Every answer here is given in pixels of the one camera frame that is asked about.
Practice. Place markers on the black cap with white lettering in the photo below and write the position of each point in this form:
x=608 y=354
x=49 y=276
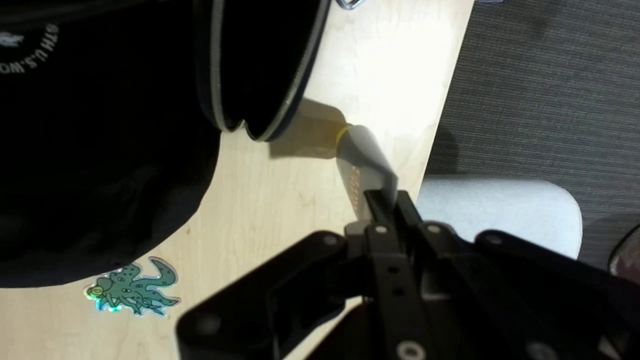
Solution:
x=86 y=146

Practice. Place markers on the white office chair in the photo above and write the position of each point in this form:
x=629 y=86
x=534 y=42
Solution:
x=501 y=210

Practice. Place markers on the white and yellow tube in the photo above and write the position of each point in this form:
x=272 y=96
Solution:
x=363 y=157

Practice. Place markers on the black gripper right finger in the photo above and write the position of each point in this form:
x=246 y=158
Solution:
x=507 y=293

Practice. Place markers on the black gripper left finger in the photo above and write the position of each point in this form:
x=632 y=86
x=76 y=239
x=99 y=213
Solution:
x=347 y=300

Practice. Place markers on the green dinosaur sticker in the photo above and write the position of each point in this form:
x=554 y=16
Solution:
x=132 y=289

